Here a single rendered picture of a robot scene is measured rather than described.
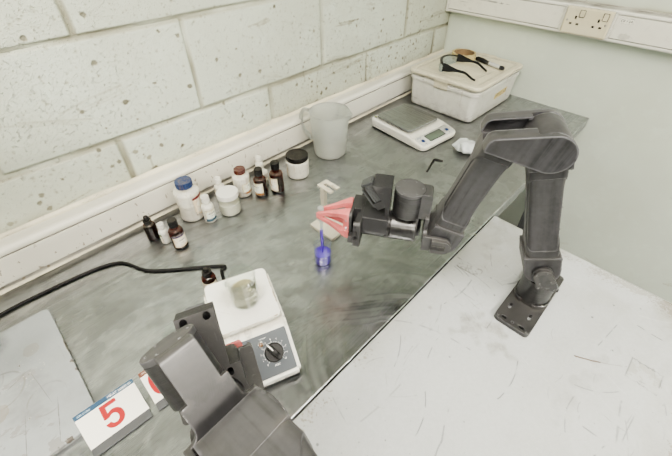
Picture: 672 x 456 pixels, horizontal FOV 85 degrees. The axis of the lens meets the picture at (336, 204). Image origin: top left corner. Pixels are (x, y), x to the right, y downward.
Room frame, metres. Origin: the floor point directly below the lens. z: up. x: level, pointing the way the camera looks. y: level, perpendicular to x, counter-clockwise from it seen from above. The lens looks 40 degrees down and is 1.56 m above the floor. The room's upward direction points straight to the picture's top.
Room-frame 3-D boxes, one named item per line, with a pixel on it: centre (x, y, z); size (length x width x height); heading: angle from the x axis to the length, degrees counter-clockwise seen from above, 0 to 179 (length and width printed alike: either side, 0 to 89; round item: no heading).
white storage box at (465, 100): (1.48, -0.52, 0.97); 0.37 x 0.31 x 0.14; 134
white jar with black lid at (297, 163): (0.94, 0.12, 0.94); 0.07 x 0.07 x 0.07
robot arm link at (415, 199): (0.53, -0.17, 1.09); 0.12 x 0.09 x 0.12; 76
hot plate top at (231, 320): (0.41, 0.18, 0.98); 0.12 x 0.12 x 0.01; 24
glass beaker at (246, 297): (0.41, 0.17, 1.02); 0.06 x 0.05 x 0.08; 130
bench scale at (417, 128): (1.21, -0.28, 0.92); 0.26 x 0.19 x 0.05; 39
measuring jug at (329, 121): (1.07, 0.03, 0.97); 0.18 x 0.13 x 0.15; 68
